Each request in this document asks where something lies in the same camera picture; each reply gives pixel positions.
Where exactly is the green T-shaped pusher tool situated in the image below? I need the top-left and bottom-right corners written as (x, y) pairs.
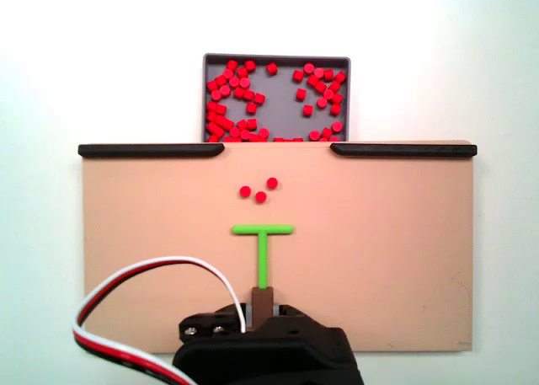
top-left (230, 223), bottom-right (296, 332)

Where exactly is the grey rectangular tray container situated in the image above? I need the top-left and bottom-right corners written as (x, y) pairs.
top-left (202, 52), bottom-right (352, 144)

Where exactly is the tan flat board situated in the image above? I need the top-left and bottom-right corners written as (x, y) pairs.
top-left (79, 139), bottom-right (478, 356)

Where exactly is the red white black cable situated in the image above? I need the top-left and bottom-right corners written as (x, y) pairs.
top-left (72, 255), bottom-right (248, 385)

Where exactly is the black plastic rail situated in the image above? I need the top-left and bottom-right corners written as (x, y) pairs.
top-left (329, 142), bottom-right (478, 159)
top-left (77, 143), bottom-right (226, 159)

